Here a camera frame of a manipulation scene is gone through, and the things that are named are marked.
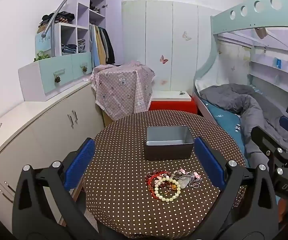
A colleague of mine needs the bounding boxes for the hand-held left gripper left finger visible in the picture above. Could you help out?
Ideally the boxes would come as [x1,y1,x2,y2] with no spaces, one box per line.
[12,137,102,240]

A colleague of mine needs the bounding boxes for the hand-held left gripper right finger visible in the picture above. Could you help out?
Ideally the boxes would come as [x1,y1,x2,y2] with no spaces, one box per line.
[191,137,279,240]

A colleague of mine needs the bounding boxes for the silver necklace with pink charms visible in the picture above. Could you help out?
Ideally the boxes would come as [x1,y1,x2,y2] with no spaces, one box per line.
[172,169,201,188]

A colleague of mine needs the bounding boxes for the dark metal box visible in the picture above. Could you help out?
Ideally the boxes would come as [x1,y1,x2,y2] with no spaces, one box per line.
[144,126,194,161]

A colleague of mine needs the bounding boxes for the dark red bead bracelet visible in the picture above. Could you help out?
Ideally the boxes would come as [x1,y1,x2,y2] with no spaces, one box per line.
[145,171,172,184]

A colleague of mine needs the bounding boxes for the white bead bracelet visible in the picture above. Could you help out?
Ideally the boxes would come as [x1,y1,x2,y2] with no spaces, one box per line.
[154,177,182,202]

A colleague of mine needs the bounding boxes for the red cord bracelet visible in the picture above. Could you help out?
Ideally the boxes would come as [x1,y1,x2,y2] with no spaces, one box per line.
[148,177,161,193]

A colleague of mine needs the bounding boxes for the grey duvet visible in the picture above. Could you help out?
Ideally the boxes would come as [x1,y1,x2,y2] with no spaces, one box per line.
[199,84,288,155]

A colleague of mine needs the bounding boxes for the teal bed sheet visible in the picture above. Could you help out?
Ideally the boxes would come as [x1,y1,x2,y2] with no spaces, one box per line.
[201,99,253,167]

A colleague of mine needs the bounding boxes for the brown polka dot tablecloth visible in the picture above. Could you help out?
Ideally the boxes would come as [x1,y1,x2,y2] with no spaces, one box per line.
[83,110,249,239]

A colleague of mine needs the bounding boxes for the white low cabinet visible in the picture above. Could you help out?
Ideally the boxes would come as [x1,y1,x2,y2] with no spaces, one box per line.
[0,81,107,230]

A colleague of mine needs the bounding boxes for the red and white stool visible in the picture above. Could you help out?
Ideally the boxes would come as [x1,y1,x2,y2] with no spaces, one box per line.
[149,91,198,115]

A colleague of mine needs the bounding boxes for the pink bear print cloth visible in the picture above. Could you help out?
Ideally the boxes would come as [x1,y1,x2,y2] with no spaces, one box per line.
[91,60,156,122]

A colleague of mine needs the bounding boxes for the white shelf unit teal drawers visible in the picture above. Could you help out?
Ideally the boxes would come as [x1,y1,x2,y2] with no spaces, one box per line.
[18,0,123,102]

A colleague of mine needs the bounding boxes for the small green plant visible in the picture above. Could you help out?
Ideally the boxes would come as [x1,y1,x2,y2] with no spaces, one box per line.
[34,51,51,62]

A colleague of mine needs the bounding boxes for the folded jeans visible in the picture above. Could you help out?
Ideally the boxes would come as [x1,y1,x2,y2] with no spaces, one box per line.
[61,44,77,55]

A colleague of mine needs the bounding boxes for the hanging clothes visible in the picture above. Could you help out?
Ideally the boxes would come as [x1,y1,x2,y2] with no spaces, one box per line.
[89,24,116,68]

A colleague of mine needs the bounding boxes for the white wardrobe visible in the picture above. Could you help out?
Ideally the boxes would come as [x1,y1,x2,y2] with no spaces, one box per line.
[121,0,219,93]

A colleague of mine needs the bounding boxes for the dark clothes pile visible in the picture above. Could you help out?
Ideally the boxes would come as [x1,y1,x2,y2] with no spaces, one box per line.
[39,11,75,28]

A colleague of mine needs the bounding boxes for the pale green bunk bed frame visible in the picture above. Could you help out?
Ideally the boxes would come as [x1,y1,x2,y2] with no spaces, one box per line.
[193,0,288,120]

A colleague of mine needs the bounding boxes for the curved metal rail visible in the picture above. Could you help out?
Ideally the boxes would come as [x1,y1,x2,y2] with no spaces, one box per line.
[41,0,109,38]

